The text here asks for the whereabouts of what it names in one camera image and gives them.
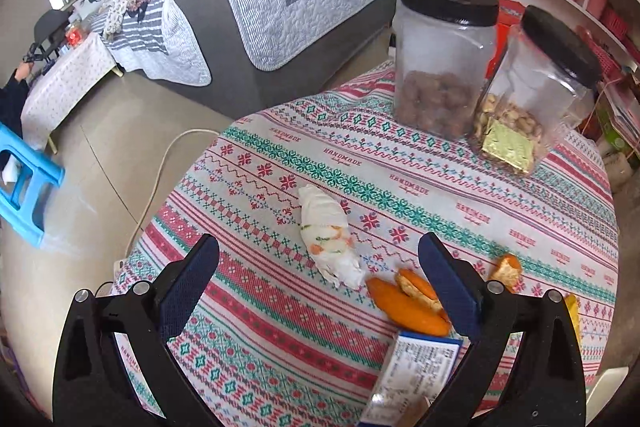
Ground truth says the pink mesh basket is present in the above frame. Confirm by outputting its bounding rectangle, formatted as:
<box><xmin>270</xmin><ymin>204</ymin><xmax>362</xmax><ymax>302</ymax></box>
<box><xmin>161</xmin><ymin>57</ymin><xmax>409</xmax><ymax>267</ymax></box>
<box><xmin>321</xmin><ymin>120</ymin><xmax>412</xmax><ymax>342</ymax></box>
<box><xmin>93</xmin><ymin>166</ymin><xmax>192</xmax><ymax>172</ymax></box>
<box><xmin>600</xmin><ymin>7</ymin><xmax>630</xmax><ymax>40</ymax></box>

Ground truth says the black chair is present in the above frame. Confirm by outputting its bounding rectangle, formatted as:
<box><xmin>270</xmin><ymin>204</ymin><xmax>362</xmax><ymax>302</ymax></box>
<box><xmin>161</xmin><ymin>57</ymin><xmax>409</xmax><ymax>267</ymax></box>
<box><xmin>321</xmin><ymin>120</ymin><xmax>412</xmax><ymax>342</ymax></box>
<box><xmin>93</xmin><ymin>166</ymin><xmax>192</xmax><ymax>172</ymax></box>
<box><xmin>32</xmin><ymin>9</ymin><xmax>71</xmax><ymax>58</ymax></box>

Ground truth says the long pink basket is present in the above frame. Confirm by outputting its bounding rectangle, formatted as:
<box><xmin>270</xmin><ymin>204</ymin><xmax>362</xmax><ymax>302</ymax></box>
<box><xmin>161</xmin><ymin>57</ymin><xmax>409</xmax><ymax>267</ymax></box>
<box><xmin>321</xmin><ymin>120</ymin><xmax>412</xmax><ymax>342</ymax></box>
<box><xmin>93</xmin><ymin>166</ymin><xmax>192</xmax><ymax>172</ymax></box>
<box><xmin>577</xmin><ymin>27</ymin><xmax>626</xmax><ymax>80</ymax></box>

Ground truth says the small curled orange peel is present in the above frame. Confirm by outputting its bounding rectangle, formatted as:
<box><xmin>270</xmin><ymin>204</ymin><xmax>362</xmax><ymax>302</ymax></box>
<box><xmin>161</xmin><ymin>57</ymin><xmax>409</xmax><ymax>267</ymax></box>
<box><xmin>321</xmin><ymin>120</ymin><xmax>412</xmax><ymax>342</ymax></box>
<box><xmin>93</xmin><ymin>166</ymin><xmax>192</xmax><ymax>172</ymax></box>
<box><xmin>395</xmin><ymin>268</ymin><xmax>443</xmax><ymax>314</ymax></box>

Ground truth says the table with white dotted cloth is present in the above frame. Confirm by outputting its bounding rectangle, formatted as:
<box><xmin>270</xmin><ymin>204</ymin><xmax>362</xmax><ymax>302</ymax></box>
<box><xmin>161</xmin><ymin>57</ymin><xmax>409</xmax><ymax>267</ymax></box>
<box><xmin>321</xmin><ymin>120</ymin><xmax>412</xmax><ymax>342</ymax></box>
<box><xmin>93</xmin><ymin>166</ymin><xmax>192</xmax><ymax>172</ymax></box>
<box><xmin>22</xmin><ymin>32</ymin><xmax>121</xmax><ymax>152</ymax></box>

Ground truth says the plastic jar of brown nuts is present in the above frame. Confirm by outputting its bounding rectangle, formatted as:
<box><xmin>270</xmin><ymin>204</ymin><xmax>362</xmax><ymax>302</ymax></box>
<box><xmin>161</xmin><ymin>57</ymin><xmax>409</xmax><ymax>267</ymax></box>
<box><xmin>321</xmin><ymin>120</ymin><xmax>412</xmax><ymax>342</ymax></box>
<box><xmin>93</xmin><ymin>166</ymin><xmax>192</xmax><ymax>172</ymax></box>
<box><xmin>391</xmin><ymin>0</ymin><xmax>500</xmax><ymax>140</ymax></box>

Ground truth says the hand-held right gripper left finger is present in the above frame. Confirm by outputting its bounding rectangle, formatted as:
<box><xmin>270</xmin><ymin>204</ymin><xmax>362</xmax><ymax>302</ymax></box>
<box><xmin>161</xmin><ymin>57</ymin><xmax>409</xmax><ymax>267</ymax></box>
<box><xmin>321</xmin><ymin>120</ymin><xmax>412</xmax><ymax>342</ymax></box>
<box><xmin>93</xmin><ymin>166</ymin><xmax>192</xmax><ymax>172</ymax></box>
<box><xmin>51</xmin><ymin>233</ymin><xmax>223</xmax><ymax>427</ymax></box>

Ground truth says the white power cable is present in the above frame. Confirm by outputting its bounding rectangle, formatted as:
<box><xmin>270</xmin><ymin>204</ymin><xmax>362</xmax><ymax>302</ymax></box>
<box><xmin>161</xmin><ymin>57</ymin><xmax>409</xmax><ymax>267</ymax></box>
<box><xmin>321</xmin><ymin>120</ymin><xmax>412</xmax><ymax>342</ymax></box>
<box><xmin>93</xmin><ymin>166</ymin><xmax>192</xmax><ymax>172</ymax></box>
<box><xmin>122</xmin><ymin>129</ymin><xmax>221</xmax><ymax>268</ymax></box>

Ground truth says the blue plastic stool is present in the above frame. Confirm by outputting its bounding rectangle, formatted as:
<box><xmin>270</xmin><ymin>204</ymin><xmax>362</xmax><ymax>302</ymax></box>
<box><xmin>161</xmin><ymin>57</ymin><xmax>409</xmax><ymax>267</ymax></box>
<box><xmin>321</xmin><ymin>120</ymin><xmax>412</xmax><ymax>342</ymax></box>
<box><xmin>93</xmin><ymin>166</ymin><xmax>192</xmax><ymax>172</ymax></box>
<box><xmin>0</xmin><ymin>123</ymin><xmax>66</xmax><ymax>248</ymax></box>

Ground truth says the small orange peel chunk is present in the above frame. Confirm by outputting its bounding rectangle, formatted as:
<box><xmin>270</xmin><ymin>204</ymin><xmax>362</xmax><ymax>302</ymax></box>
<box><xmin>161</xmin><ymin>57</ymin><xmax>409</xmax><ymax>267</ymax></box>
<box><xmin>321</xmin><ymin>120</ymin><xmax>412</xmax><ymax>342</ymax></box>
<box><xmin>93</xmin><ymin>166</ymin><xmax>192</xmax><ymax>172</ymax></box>
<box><xmin>487</xmin><ymin>253</ymin><xmax>523</xmax><ymax>293</ymax></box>

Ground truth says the plastic jar with gold label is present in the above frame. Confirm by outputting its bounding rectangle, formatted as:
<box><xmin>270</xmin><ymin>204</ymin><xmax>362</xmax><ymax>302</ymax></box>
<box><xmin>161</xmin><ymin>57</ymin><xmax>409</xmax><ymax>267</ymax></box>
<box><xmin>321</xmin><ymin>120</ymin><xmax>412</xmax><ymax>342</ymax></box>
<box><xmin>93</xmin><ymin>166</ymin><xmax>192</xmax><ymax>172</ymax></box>
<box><xmin>470</xmin><ymin>5</ymin><xmax>603</xmax><ymax>178</ymax></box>

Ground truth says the grey sofa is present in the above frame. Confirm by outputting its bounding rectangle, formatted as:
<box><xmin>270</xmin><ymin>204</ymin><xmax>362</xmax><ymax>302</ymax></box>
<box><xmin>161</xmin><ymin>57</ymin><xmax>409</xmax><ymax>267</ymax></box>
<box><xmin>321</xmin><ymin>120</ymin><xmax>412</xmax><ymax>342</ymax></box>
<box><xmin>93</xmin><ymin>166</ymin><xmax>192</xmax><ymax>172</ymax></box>
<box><xmin>107</xmin><ymin>0</ymin><xmax>403</xmax><ymax>120</ymax></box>

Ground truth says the yellow snack packet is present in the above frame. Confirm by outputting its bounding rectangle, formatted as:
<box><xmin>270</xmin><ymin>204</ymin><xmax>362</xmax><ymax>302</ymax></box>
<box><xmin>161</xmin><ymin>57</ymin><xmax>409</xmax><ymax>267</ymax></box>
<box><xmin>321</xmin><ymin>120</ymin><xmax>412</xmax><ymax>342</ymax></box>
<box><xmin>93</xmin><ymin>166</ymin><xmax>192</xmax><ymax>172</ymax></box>
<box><xmin>564</xmin><ymin>294</ymin><xmax>583</xmax><ymax>358</ymax></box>

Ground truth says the blue drink carton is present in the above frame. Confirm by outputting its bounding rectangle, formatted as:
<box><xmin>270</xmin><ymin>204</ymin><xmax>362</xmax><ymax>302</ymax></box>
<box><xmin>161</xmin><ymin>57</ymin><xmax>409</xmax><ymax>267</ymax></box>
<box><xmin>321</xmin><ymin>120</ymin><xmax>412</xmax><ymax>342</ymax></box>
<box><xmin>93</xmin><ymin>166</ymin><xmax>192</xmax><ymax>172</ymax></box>
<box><xmin>357</xmin><ymin>331</ymin><xmax>463</xmax><ymax>427</ymax></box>

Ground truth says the white chair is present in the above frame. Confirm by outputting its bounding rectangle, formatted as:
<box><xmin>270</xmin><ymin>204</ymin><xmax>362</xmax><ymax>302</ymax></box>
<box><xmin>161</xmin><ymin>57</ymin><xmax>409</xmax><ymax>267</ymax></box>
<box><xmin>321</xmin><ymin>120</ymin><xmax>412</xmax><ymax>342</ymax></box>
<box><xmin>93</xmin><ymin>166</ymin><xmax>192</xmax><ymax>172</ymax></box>
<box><xmin>587</xmin><ymin>367</ymin><xmax>623</xmax><ymax>423</ymax></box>

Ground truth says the patterned red green tablecloth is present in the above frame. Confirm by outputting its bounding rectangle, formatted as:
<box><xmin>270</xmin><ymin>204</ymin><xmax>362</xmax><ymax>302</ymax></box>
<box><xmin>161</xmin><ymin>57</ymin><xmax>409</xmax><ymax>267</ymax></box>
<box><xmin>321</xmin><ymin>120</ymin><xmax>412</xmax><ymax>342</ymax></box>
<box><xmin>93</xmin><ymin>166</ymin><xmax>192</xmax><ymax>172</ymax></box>
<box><xmin>107</xmin><ymin>59</ymin><xmax>621</xmax><ymax>427</ymax></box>

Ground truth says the red cardboard box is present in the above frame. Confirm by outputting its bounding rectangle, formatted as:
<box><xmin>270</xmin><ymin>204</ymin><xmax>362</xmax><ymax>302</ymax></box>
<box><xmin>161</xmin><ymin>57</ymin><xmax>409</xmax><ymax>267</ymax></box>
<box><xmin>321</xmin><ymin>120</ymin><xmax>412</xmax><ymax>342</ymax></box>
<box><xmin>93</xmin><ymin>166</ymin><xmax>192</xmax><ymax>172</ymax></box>
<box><xmin>487</xmin><ymin>0</ymin><xmax>526</xmax><ymax>78</ymax></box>

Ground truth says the white tissue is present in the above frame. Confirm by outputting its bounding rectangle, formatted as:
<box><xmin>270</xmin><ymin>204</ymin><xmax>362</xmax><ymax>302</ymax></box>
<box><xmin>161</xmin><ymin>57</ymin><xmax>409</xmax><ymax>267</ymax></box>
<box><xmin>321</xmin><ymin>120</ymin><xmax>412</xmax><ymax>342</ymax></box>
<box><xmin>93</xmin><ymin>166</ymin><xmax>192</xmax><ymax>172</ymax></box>
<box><xmin>297</xmin><ymin>184</ymin><xmax>366</xmax><ymax>290</ymax></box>

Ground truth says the white bag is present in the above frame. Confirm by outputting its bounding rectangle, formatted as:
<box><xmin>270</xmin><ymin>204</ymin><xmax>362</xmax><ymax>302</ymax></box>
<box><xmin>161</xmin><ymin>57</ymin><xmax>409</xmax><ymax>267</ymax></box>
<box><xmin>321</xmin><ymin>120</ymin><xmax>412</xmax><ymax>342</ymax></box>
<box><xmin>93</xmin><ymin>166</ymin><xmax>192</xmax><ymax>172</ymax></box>
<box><xmin>602</xmin><ymin>152</ymin><xmax>633</xmax><ymax>192</ymax></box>

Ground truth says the stack of papers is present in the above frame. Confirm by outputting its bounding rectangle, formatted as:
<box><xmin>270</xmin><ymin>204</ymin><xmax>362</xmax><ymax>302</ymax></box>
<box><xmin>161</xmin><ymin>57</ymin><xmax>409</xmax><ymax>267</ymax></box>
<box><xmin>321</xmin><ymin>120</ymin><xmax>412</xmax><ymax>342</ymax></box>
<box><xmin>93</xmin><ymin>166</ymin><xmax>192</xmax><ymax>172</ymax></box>
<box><xmin>595</xmin><ymin>77</ymin><xmax>640</xmax><ymax>148</ymax></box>

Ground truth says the large orange peel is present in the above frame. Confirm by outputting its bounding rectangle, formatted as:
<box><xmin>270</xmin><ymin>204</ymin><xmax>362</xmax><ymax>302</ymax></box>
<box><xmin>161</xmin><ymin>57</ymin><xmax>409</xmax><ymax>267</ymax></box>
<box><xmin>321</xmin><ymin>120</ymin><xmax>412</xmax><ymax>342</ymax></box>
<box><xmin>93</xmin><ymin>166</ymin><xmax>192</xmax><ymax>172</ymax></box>
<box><xmin>366</xmin><ymin>276</ymin><xmax>451</xmax><ymax>338</ymax></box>

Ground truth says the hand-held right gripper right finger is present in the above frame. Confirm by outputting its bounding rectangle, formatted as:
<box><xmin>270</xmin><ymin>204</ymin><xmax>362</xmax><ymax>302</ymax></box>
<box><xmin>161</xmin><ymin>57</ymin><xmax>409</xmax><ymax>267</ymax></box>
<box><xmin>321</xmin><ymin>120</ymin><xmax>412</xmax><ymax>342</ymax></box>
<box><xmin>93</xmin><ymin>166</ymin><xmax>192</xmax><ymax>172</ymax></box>
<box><xmin>417</xmin><ymin>232</ymin><xmax>588</xmax><ymax>427</ymax></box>

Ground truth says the striped quilted seat cover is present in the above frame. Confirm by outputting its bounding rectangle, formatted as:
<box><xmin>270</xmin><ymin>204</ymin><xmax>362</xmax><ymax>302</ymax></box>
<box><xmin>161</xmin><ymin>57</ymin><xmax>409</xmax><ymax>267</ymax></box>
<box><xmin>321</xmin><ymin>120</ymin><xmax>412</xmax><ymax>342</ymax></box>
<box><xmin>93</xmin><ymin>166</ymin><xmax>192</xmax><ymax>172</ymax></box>
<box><xmin>102</xmin><ymin>0</ymin><xmax>213</xmax><ymax>88</ymax></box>

